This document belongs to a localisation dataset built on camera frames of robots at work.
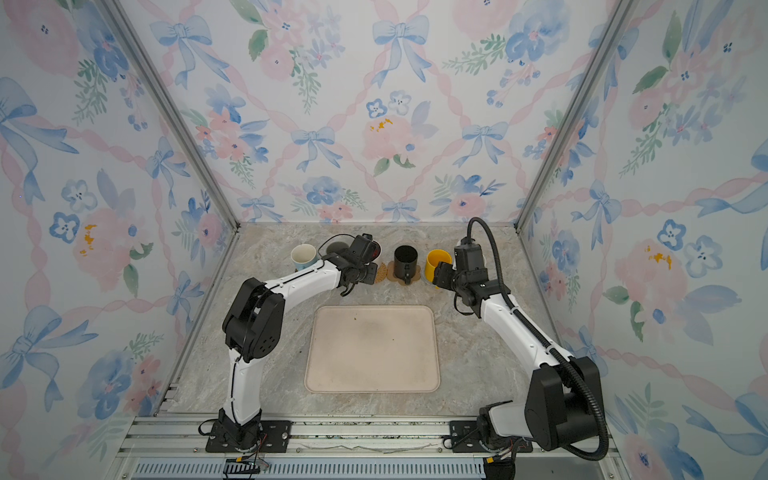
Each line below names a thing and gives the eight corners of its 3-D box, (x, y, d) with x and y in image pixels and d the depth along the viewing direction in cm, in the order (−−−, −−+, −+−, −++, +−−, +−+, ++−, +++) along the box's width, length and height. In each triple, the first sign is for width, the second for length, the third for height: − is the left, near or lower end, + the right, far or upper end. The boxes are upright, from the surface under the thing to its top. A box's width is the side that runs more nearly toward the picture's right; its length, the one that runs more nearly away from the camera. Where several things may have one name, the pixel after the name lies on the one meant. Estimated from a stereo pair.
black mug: (394, 289, 104) (395, 271, 96) (394, 263, 111) (394, 244, 103) (416, 289, 104) (419, 271, 96) (414, 263, 111) (417, 244, 103)
